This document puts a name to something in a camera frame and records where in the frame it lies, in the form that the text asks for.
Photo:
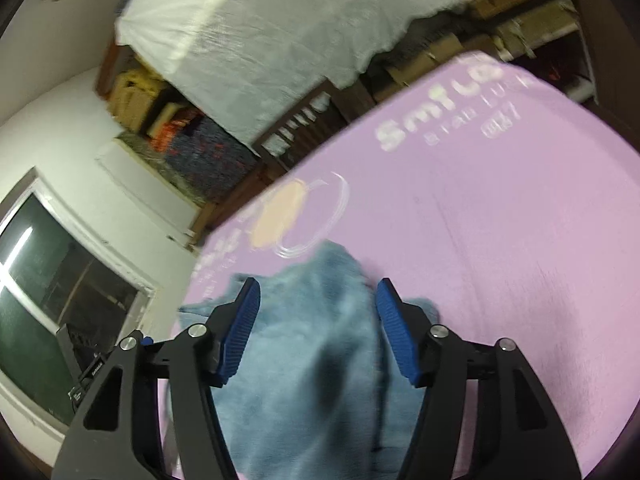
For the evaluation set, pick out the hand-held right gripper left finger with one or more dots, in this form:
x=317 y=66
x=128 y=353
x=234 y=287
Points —
x=240 y=330

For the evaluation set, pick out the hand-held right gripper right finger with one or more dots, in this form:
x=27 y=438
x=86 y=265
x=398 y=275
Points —
x=397 y=335

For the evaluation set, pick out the blue fleece jacket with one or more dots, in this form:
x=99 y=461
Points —
x=310 y=335

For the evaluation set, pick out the white framed window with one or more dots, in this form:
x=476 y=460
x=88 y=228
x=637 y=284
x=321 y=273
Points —
x=45 y=280

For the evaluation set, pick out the pink printed bed sheet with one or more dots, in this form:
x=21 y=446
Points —
x=475 y=235

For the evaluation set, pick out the wooden shelf unit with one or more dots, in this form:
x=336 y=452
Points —
x=235 y=195

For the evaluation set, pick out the white leaning boards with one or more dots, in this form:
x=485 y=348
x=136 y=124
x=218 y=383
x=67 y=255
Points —
x=150 y=190

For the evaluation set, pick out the blue patterned box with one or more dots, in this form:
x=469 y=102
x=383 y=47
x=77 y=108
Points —
x=220 y=155

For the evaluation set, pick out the red patterned box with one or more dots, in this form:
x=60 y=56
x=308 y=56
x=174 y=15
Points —
x=172 y=127

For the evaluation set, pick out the dark wooden chair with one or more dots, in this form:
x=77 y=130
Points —
x=320 y=110

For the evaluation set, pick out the white lace cloth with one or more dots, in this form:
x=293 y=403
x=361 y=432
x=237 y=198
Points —
x=280 y=25

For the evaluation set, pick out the pile of cardboard boxes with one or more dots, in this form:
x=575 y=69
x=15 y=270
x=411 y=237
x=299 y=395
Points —
x=500 y=15

